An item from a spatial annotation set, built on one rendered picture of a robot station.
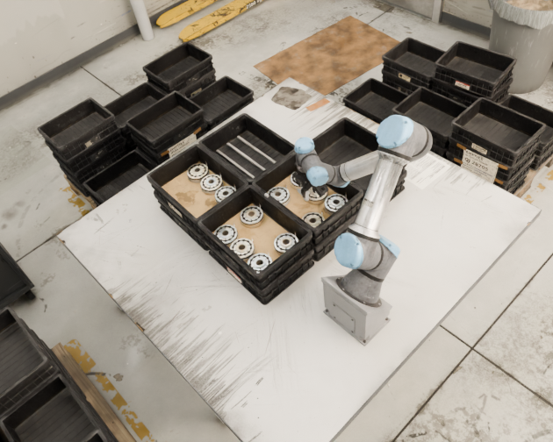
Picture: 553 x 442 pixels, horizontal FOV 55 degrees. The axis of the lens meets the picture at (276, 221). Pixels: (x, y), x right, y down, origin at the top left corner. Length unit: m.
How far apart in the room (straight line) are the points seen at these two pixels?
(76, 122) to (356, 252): 2.43
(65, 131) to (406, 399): 2.60
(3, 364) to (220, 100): 2.11
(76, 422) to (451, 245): 1.79
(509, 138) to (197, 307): 1.97
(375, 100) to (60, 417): 2.68
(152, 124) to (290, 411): 2.12
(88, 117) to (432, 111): 2.23
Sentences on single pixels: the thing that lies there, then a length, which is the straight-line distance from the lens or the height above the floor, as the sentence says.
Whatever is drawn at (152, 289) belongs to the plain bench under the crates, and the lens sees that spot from 2.37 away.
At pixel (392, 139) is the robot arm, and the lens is 1.76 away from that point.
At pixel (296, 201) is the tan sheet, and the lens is 2.35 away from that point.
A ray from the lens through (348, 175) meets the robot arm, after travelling 2.06.
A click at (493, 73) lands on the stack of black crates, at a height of 0.50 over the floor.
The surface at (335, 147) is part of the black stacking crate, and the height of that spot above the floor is 0.83.
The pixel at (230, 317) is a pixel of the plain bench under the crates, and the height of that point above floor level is 0.70.
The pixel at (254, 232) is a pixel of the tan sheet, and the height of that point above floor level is 0.83.
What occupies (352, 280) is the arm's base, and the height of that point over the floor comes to 0.95.
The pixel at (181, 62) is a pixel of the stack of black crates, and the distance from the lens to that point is 3.99.
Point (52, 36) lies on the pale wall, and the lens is 5.11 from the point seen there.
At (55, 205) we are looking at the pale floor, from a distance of 3.99.
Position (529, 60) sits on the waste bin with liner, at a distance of 4.19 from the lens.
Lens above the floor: 2.58
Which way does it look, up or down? 50 degrees down
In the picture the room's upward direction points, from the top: 10 degrees counter-clockwise
